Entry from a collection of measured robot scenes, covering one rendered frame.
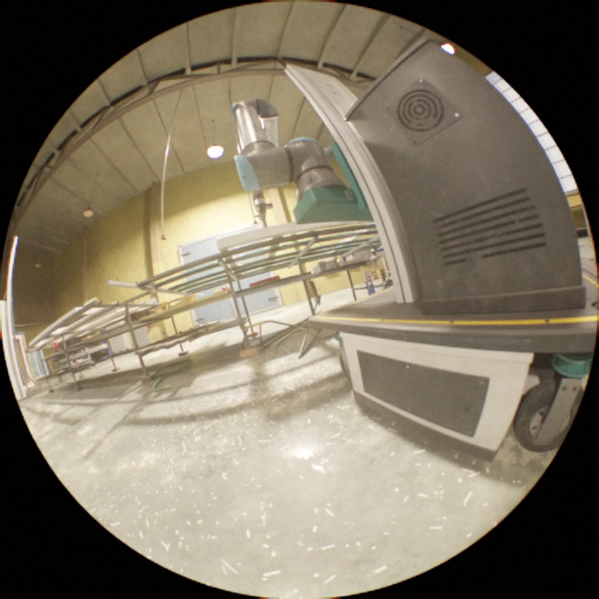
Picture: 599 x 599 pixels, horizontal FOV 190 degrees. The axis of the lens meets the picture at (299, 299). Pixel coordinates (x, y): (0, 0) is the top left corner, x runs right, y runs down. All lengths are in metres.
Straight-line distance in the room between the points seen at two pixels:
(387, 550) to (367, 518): 0.09
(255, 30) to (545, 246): 8.05
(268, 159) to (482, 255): 0.62
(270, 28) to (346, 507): 8.54
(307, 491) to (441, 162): 0.70
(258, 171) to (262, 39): 7.67
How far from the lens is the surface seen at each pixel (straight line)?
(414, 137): 0.40
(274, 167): 0.65
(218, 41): 8.02
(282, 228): 1.33
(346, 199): 0.61
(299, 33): 8.36
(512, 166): 0.35
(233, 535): 0.51
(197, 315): 8.20
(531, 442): 0.54
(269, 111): 1.20
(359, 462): 0.51
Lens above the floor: 0.43
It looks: 3 degrees down
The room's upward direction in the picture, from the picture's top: 16 degrees counter-clockwise
